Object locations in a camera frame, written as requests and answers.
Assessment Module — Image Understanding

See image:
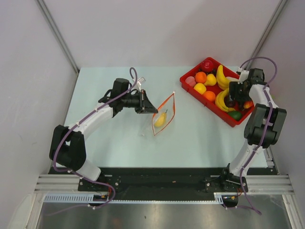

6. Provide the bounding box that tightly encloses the red yellow mango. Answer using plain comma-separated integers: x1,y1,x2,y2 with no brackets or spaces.
243,101,254,109

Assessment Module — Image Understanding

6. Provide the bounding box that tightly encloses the pink peach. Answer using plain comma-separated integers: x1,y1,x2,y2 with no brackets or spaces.
185,76,196,87

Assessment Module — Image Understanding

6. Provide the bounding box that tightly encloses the lower banana bunch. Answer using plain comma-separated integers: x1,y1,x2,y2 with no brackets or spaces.
215,88,235,113

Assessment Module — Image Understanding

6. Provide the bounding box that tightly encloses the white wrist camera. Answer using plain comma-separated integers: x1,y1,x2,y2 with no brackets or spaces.
236,68,249,83
133,77,146,91

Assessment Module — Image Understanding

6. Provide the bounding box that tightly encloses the upper banana bunch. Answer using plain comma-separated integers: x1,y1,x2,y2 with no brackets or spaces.
216,65,231,91

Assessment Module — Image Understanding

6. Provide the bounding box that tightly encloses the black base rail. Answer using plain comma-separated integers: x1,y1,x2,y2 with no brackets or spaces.
49,167,278,201

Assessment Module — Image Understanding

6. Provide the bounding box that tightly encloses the banana bunch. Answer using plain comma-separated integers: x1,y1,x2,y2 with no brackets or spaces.
216,65,231,91
215,88,235,113

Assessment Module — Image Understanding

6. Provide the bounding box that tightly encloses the red plastic tray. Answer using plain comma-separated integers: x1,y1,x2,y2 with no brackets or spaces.
180,57,254,127

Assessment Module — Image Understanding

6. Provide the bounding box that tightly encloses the red apple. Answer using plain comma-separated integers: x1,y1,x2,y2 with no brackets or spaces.
200,60,214,73

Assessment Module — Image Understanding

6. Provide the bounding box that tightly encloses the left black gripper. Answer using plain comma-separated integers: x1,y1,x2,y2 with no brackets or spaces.
121,90,158,114

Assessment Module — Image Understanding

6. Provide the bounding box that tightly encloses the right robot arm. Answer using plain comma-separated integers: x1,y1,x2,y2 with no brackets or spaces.
220,68,287,192

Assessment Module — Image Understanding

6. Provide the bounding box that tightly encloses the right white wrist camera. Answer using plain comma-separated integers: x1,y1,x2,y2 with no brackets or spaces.
236,68,249,83

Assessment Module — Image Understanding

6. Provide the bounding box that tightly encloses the pale yellow pear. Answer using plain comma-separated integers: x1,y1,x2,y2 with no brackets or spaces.
154,109,168,128

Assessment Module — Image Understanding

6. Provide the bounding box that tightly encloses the orange fruit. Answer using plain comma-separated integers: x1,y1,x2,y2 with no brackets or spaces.
203,91,216,103
195,72,207,84

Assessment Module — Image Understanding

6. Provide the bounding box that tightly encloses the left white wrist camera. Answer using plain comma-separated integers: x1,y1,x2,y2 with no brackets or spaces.
133,77,146,91

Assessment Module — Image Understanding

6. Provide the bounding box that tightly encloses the green lime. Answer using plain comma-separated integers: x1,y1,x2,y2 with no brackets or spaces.
227,111,243,121

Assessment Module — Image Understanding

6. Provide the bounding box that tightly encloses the yellow pear in tray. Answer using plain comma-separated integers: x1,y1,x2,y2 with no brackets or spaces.
204,73,217,86

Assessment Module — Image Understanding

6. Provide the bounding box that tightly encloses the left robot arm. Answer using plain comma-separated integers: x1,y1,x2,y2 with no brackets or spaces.
49,78,158,191

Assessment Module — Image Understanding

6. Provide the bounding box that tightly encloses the yellow lemon fruit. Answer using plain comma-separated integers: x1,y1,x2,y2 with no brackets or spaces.
193,83,207,94

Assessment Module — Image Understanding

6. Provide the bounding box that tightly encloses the clear orange-zip plastic bag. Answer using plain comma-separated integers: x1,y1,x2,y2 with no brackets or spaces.
141,91,176,137

